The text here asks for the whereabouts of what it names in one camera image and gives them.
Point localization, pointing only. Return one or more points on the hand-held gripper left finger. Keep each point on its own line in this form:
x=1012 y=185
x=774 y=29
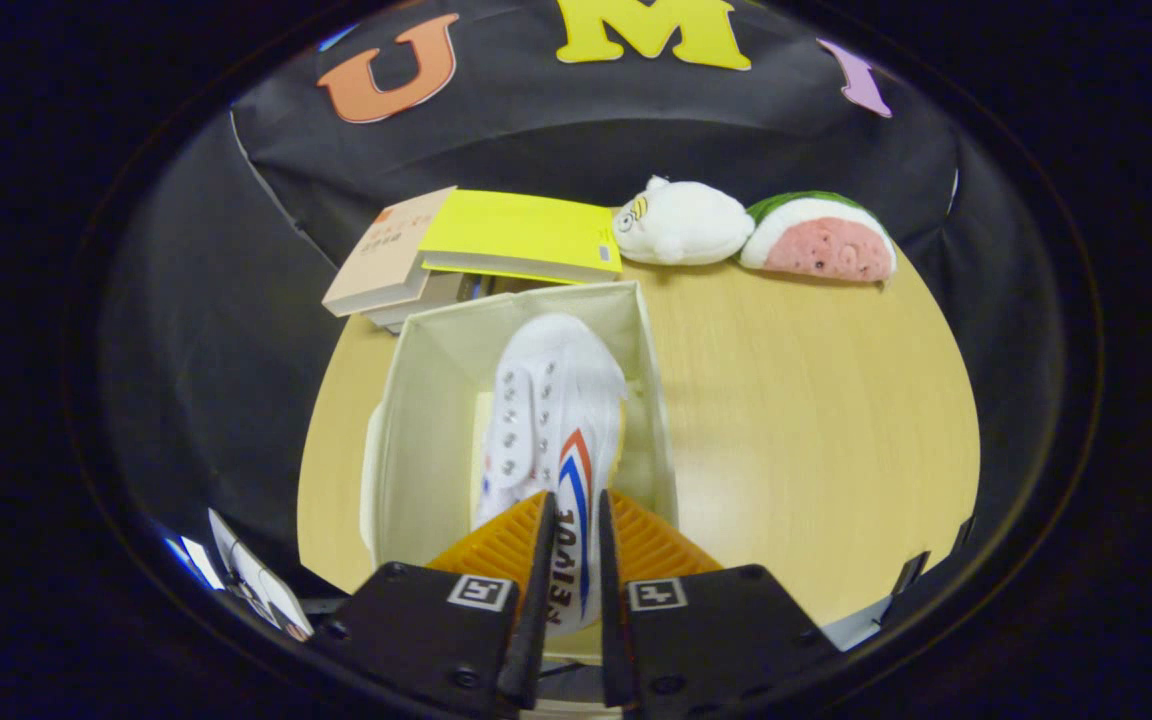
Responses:
x=533 y=600

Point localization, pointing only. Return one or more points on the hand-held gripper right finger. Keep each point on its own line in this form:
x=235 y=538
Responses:
x=611 y=620

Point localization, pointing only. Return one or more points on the white fabric storage box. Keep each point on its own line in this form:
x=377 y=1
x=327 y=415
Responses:
x=431 y=420

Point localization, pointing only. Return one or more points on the white laptop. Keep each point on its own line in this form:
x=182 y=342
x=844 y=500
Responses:
x=266 y=590

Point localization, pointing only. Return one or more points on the blue printed bag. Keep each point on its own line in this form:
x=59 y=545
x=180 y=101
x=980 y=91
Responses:
x=191 y=560

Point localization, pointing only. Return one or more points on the yellow book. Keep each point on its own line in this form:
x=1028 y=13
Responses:
x=516 y=235

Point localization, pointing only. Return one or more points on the beige book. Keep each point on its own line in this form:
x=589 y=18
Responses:
x=386 y=255

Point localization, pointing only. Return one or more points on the white plush toy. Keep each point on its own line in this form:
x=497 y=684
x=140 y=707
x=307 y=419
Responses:
x=686 y=225

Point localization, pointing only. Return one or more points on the watermelon slice plush toy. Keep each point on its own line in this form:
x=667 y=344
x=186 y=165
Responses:
x=821 y=245

